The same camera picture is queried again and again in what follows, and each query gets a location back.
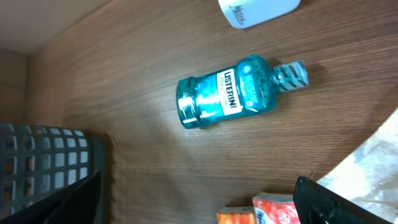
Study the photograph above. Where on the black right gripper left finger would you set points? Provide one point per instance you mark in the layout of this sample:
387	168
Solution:
76	203

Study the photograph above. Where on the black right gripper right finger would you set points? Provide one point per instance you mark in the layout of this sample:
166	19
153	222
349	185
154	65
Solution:
338	200

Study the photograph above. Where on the red snack packet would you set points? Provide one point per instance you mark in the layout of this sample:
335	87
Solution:
275	209

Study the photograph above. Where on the white resealable pouch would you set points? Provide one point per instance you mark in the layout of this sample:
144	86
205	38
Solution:
368	176

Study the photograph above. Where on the blue mouthwash bottle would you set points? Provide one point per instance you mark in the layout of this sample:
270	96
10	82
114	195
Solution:
248	88

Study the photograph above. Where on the white barcode scanner box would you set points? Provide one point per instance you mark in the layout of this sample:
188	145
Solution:
243	14

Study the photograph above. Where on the grey plastic lattice basket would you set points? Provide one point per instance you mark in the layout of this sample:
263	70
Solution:
37	161

